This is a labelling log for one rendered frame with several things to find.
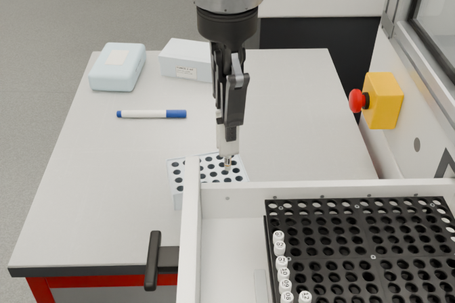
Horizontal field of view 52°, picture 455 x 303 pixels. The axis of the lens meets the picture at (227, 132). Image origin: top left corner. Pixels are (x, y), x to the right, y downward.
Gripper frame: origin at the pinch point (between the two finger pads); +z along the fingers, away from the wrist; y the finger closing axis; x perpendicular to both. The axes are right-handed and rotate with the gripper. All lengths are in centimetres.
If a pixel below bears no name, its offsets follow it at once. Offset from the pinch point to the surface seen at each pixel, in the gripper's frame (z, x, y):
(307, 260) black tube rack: -0.8, 3.0, 24.4
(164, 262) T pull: -1.9, -12.1, 21.9
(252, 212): 4.4, 0.5, 12.0
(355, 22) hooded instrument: 11, 47, -50
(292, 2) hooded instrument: 5, 29, -52
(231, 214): 4.9, -2.2, 11.4
